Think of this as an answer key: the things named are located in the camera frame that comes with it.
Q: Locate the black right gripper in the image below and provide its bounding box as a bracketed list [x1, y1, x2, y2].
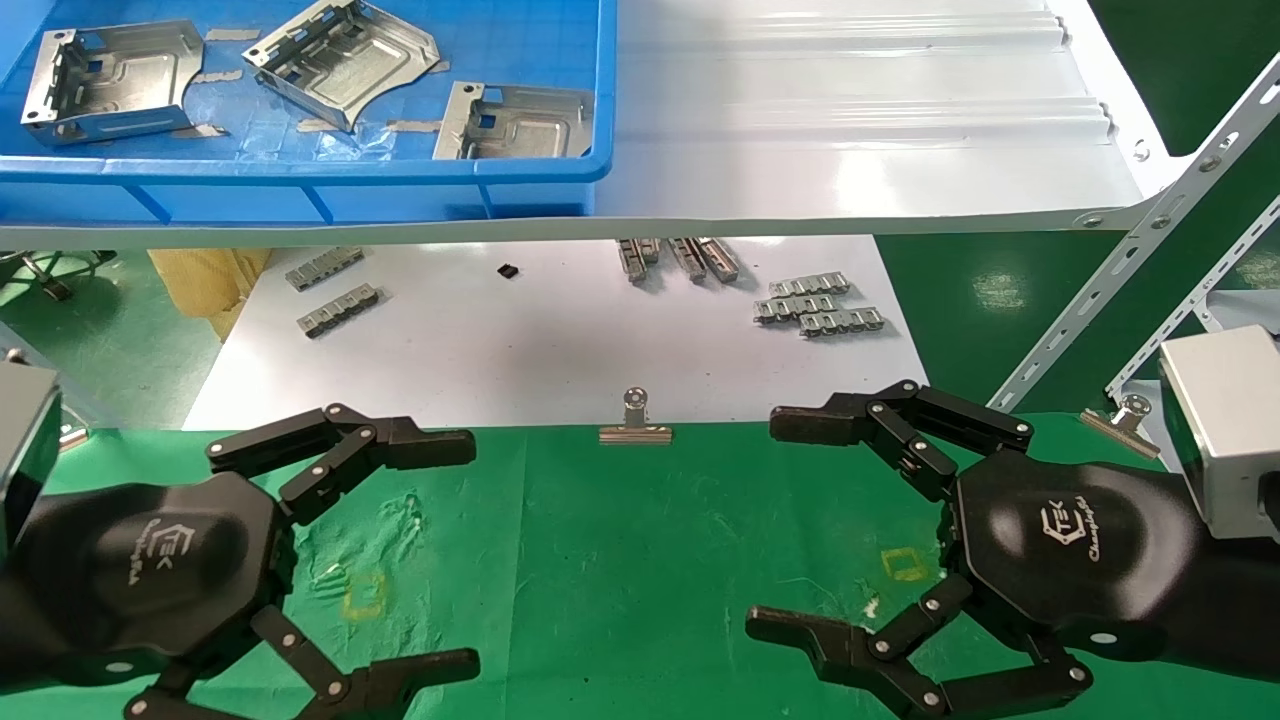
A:
[745, 379, 1202, 720]

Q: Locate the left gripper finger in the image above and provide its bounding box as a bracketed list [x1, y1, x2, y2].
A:
[207, 403, 478, 526]

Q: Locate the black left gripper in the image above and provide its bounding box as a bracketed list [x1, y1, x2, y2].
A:
[18, 470, 483, 720]

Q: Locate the sheet metal bracket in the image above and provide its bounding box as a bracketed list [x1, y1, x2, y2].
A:
[243, 0, 442, 133]
[432, 82, 596, 161]
[20, 20, 206, 147]

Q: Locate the white table sheet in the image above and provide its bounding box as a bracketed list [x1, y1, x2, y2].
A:
[182, 236, 929, 432]

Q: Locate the small ribbed metal strip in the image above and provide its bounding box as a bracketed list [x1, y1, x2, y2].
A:
[754, 294, 840, 325]
[798, 307, 887, 339]
[769, 271, 852, 299]
[286, 247, 365, 293]
[298, 284, 382, 340]

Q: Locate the green cloth mat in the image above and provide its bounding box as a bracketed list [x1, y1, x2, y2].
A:
[0, 412, 1280, 720]

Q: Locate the yellow plastic bag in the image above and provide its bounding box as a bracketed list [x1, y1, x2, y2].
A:
[148, 248, 273, 342]

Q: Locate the blue plastic bin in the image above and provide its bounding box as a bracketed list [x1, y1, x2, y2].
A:
[0, 0, 618, 227]

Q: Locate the black chair base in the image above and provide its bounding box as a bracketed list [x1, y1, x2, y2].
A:
[0, 250, 119, 303]

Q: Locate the white metal shelf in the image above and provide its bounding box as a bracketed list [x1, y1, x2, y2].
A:
[0, 0, 1173, 250]

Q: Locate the grey metal frame bar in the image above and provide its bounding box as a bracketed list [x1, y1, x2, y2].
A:
[0, 340, 113, 432]

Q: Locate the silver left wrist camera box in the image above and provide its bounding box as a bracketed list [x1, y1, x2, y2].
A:
[0, 360, 64, 561]

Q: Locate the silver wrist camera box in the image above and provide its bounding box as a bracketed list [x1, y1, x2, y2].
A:
[1159, 324, 1280, 542]
[0, 360, 64, 561]

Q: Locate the long grey slotted angle rail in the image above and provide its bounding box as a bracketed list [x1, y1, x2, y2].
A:
[988, 55, 1280, 413]

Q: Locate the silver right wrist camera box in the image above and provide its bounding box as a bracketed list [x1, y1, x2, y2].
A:
[1159, 324, 1280, 542]

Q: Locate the thin grey slotted angle rail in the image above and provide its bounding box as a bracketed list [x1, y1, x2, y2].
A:
[1105, 195, 1280, 401]

